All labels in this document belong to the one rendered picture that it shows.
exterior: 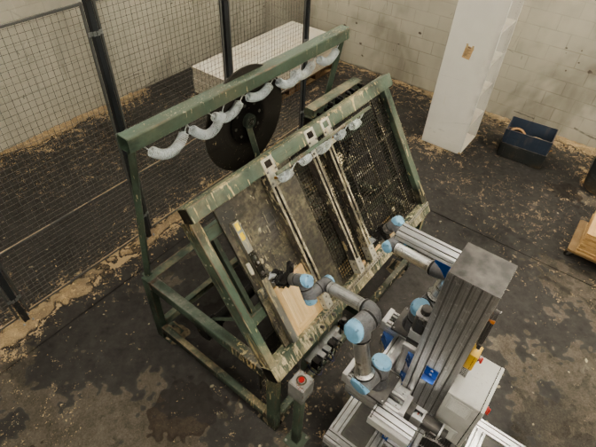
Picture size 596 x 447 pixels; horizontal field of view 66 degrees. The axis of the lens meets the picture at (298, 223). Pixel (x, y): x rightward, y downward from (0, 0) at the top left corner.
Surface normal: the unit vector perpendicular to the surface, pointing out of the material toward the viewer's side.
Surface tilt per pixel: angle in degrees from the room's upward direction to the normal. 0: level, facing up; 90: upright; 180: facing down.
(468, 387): 0
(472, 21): 90
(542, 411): 0
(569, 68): 90
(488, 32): 90
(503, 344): 0
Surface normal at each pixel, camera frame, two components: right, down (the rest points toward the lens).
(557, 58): -0.60, 0.54
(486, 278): 0.04, -0.72
